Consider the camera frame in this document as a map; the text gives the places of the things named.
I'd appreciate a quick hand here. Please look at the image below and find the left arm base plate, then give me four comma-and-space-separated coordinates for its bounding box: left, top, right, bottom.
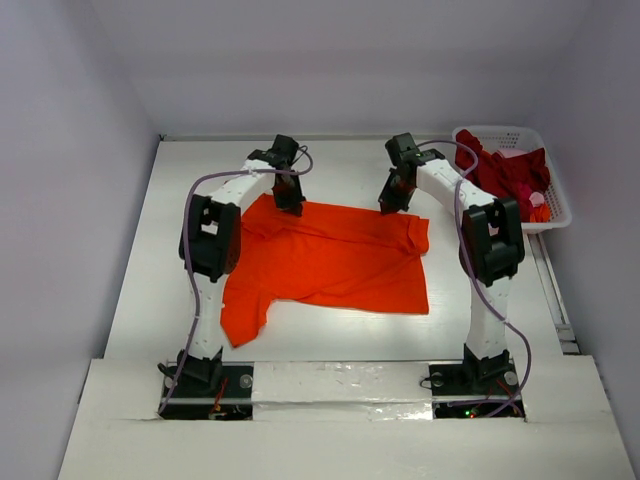
159, 362, 254, 421

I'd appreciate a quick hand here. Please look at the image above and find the pink garment in basket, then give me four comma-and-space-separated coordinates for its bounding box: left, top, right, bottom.
492, 148, 550, 222

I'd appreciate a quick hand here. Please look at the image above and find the dark red t shirt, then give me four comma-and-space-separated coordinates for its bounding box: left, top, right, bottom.
455, 129, 551, 223

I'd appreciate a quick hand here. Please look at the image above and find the orange t shirt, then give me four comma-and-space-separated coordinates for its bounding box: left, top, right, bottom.
220, 195, 429, 347

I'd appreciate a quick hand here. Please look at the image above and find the white plastic basket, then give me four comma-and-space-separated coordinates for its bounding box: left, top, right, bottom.
452, 125, 571, 234

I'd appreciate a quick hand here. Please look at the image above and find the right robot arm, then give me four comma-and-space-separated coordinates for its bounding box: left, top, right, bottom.
378, 133, 525, 397

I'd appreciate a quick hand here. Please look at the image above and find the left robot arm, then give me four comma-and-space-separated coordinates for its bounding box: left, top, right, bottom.
169, 134, 313, 396

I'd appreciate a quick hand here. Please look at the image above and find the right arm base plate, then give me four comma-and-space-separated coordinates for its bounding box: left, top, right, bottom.
420, 362, 526, 420

